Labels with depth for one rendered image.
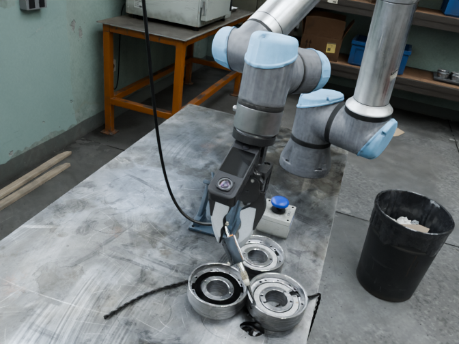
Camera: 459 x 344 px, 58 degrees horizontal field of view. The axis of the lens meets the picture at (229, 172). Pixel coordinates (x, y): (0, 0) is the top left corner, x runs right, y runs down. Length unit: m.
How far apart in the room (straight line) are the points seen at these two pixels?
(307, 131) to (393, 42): 0.31
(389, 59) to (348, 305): 1.27
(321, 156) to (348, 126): 0.15
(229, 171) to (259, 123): 0.09
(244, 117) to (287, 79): 0.09
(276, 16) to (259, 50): 0.21
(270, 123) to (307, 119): 0.50
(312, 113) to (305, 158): 0.13
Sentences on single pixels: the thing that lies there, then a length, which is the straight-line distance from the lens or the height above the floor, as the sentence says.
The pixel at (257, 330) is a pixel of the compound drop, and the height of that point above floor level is 0.80.
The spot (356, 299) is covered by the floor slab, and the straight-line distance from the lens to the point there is 2.08.
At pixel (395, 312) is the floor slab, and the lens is 2.10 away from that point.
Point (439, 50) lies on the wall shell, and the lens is 4.67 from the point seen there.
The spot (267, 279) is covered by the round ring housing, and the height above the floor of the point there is 0.83.
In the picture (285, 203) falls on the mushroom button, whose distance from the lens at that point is 0.92.
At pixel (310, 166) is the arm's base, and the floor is 0.83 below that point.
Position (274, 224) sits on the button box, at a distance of 0.93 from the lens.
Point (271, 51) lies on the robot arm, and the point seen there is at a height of 1.23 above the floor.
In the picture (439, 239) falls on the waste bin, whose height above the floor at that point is 0.40.
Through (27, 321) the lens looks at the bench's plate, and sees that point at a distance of 0.77.
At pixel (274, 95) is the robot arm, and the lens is 0.64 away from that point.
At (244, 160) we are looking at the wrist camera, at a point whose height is 1.07.
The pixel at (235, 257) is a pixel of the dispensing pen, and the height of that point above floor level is 0.89.
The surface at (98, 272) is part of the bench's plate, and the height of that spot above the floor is 0.80.
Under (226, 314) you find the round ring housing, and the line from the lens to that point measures 0.73.
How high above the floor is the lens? 1.37
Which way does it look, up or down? 30 degrees down
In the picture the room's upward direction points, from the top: 8 degrees clockwise
